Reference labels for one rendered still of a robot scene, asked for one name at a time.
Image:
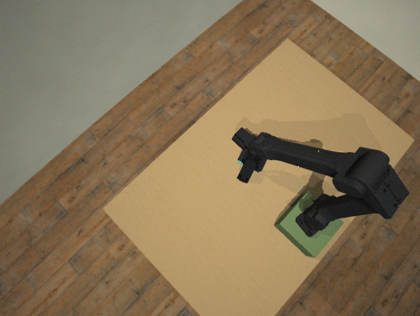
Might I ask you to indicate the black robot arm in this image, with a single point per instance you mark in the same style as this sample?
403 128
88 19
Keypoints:
370 183

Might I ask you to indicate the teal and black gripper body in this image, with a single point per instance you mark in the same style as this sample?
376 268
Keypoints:
242 155

